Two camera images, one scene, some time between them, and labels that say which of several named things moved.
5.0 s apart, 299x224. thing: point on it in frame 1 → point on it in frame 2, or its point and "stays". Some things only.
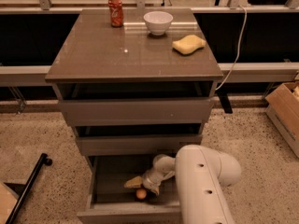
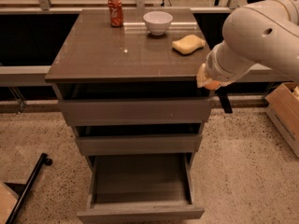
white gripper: x=148 y=180 → x=215 y=66
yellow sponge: x=188 y=44 stays
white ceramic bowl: x=158 y=22 stays
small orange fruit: x=141 y=193 → x=213 y=85
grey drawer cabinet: x=130 y=93 stays
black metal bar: x=44 y=160 stays
